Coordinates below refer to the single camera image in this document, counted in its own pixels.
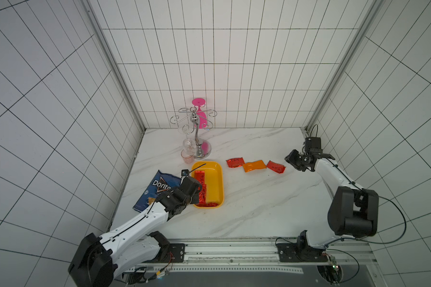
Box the clear hanging wine glass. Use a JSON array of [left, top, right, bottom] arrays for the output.
[[180, 123, 196, 154]]

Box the yellow plastic storage box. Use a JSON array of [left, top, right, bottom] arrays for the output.
[[190, 161, 225, 209]]

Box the pink hanging wine glass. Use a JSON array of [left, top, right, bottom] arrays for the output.
[[192, 98, 208, 129]]

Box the aluminium mounting rail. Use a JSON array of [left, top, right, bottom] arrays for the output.
[[127, 237, 381, 279]]

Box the orange tea bag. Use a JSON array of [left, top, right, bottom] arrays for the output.
[[243, 160, 267, 173]]

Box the chrome wine glass rack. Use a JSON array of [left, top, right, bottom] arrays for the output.
[[170, 106, 217, 160]]

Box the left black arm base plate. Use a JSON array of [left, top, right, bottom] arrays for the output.
[[146, 243, 186, 263]]

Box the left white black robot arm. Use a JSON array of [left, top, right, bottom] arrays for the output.
[[68, 177, 202, 287]]

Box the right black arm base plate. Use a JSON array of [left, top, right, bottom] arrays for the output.
[[276, 243, 328, 263]]

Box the blue Doritos chip bag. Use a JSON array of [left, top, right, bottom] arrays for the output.
[[133, 171, 181, 212]]

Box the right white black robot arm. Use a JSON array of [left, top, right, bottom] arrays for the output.
[[275, 137, 381, 263]]

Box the red tea bag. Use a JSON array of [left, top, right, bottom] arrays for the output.
[[267, 161, 286, 174], [226, 157, 245, 168], [196, 202, 219, 208], [198, 184, 207, 205], [194, 171, 205, 185]]

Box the small pink glass cup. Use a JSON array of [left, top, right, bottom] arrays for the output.
[[181, 149, 195, 165]]

